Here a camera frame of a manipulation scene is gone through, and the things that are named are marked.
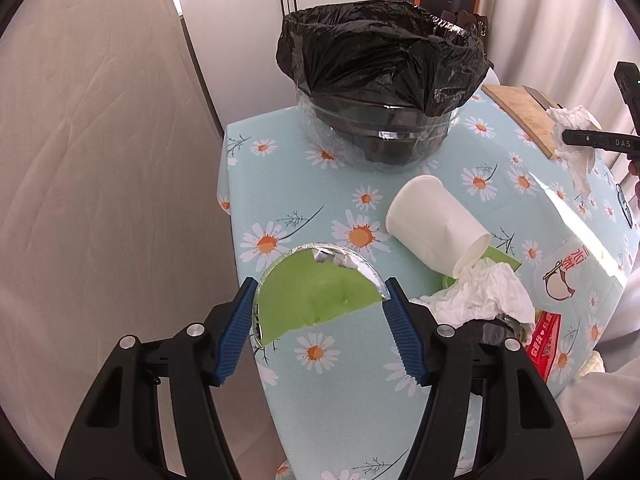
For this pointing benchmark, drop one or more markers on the green foil lid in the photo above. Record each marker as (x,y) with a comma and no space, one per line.
(310,295)

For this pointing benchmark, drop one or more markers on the daisy print tablecloth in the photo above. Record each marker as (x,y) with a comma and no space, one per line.
(325,195)

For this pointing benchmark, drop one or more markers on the beige curtain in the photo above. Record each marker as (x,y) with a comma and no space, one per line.
(100,185)

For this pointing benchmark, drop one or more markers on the trash bin with black bag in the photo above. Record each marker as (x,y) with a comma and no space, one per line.
(380,60)

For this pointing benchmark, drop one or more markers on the white paper cup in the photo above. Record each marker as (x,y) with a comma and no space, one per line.
(430,220)

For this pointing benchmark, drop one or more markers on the green packet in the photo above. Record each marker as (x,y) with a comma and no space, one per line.
(500,257)

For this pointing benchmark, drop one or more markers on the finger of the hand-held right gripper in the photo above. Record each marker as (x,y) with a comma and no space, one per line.
(600,141)

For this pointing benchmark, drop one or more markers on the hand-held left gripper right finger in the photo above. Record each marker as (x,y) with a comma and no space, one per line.
(400,335)

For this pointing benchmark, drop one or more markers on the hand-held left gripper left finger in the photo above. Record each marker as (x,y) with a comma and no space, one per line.
(235,335)

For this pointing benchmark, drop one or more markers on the white tissue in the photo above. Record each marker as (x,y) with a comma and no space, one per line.
(480,290)
(575,117)

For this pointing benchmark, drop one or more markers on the wooden board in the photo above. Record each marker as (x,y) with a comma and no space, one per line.
(520,115)

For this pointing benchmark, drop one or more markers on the white curtain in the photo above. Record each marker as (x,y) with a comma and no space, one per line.
(550,25)

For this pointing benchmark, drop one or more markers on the clear printed plastic bag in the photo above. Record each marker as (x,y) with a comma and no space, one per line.
(575,275)

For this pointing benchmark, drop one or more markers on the red packet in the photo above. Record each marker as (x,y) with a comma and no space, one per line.
(545,345)

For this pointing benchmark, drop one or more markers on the grey metal blade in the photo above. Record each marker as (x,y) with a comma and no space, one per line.
(540,97)

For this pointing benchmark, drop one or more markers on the white cloth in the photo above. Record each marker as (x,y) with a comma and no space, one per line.
(600,410)

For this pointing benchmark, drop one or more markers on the white cabinet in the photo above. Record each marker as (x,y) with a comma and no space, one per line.
(250,35)

